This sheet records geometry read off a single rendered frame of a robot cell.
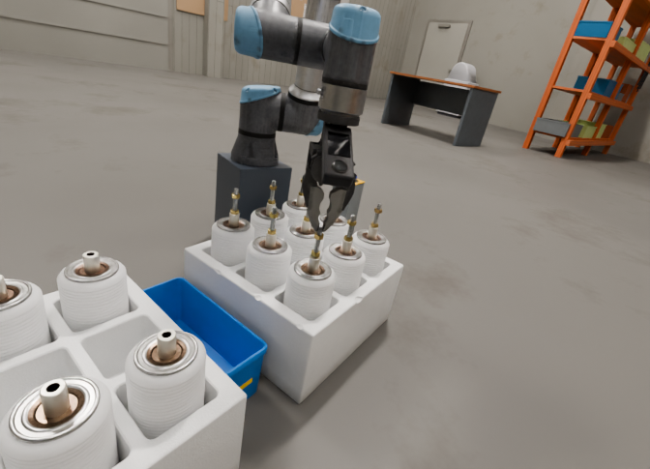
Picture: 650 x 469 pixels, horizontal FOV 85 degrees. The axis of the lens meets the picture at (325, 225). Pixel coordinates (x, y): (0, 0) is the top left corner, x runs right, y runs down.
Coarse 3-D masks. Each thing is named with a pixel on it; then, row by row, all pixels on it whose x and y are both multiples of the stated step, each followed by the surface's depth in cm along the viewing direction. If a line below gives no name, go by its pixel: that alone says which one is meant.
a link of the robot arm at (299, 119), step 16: (320, 0) 87; (336, 0) 88; (320, 16) 89; (304, 80) 100; (320, 80) 101; (288, 96) 105; (304, 96) 102; (288, 112) 104; (304, 112) 104; (288, 128) 108; (304, 128) 108; (320, 128) 108
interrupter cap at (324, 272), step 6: (306, 258) 72; (294, 264) 69; (300, 264) 70; (306, 264) 71; (324, 264) 72; (294, 270) 68; (300, 270) 68; (306, 270) 69; (318, 270) 70; (324, 270) 70; (330, 270) 70; (300, 276) 67; (306, 276) 67; (312, 276) 67; (318, 276) 67; (324, 276) 68; (330, 276) 68
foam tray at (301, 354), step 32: (192, 256) 80; (224, 288) 76; (256, 288) 73; (384, 288) 86; (256, 320) 72; (288, 320) 66; (320, 320) 67; (352, 320) 77; (384, 320) 98; (288, 352) 68; (320, 352) 69; (352, 352) 85; (288, 384) 71
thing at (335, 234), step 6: (330, 228) 90; (336, 228) 90; (342, 228) 91; (324, 234) 91; (330, 234) 90; (336, 234) 90; (342, 234) 91; (324, 240) 91; (330, 240) 91; (336, 240) 91; (324, 246) 92
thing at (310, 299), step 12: (288, 276) 68; (288, 288) 69; (300, 288) 66; (312, 288) 66; (324, 288) 67; (288, 300) 69; (300, 300) 67; (312, 300) 67; (324, 300) 68; (300, 312) 68; (312, 312) 68
